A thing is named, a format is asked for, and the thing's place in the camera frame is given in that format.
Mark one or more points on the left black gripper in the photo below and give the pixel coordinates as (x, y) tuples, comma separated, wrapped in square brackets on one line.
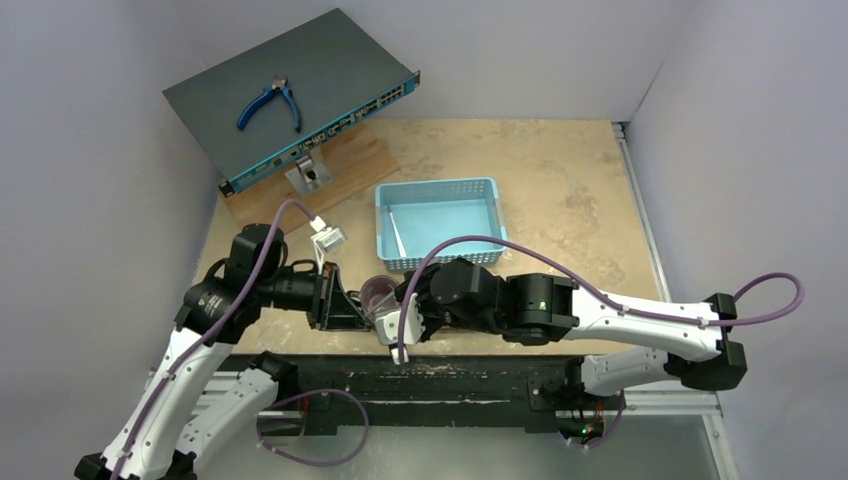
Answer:
[(342, 312)]

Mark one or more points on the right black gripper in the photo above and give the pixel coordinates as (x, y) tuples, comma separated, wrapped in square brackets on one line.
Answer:
[(420, 303)]

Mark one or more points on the purple translucent cup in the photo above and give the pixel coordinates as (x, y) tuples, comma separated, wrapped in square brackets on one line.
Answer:
[(377, 287)]

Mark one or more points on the light blue plastic basket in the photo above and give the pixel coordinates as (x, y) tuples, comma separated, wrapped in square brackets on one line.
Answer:
[(431, 212)]

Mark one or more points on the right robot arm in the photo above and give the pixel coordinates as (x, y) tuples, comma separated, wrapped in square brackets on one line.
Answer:
[(666, 341)]

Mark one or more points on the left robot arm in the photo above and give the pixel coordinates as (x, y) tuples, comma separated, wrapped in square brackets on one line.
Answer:
[(164, 438)]

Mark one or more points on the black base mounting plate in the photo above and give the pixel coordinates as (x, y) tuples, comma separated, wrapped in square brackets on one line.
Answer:
[(539, 394)]

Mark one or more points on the wooden base board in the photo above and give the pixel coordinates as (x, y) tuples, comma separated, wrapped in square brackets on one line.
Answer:
[(349, 167)]

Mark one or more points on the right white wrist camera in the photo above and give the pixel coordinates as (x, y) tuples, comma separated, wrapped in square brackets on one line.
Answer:
[(397, 331)]

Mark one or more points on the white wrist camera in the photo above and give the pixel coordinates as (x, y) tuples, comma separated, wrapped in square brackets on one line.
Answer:
[(397, 331), (328, 239)]

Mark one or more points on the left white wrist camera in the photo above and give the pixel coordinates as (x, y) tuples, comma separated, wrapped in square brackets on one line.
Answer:
[(328, 239)]

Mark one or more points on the metal stand bracket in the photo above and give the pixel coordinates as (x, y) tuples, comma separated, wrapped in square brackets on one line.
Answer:
[(309, 173)]

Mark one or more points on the grey network switch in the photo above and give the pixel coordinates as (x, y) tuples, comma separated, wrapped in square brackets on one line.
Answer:
[(263, 108)]

